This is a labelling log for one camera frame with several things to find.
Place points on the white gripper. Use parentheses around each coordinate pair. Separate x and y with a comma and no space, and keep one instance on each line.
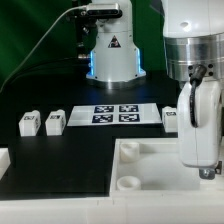
(199,147)

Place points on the white square tabletop part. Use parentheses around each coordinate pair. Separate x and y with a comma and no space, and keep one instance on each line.
(151,166)

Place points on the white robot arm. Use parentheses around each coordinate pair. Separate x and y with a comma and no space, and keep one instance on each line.
(193,33)

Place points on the white sheet with tag markers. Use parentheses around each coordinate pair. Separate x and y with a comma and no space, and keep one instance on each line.
(118,114)

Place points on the white left obstacle block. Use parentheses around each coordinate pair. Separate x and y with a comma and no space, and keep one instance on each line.
(4,161)

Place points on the white front fence rail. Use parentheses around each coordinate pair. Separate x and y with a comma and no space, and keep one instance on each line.
(160,209)

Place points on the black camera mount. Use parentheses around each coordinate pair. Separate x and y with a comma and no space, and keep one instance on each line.
(85,17)

